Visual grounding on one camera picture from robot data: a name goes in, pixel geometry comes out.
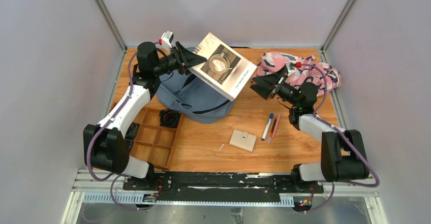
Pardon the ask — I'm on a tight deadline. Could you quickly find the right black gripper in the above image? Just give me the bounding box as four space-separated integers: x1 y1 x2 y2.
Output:
250 67 300 108

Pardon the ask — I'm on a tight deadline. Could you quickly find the blue student backpack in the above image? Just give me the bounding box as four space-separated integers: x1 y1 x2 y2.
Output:
155 47 236 124

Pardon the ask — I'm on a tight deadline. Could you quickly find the white coffee cover book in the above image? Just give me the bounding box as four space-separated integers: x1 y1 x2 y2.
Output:
189 33 257 101

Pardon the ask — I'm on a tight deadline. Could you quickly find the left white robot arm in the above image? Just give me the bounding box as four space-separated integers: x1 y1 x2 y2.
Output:
83 42 207 190

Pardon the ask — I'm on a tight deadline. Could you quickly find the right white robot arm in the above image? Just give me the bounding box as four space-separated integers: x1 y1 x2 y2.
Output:
251 69 370 192

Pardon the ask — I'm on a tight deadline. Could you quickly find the pink pen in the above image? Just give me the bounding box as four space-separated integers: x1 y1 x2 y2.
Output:
273 111 282 138

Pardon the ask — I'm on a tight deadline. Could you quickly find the blue cap marker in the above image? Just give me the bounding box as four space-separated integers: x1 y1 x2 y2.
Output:
261 113 274 141

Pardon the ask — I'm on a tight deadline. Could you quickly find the beige snap wallet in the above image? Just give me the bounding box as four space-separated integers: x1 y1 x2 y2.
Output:
229 130 257 152

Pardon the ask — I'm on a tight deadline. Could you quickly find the wooden compartment tray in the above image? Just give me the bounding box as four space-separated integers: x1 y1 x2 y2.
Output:
125 107 183 170

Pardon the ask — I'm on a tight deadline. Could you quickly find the green dark rolled sock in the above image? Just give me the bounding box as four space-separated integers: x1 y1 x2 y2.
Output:
125 123 140 140

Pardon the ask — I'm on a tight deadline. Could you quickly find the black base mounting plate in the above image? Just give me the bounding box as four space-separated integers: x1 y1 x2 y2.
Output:
122 171 324 204

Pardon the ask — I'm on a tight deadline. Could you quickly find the aluminium frame rail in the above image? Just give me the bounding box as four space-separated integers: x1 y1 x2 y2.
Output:
61 170 388 223

